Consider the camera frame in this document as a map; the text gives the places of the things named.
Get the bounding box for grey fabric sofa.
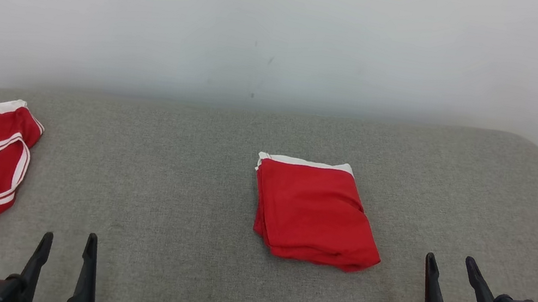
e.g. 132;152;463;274
0;43;538;302

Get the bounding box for red shorts with white stripe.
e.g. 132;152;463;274
240;148;397;278

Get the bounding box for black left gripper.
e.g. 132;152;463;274
0;217;109;302

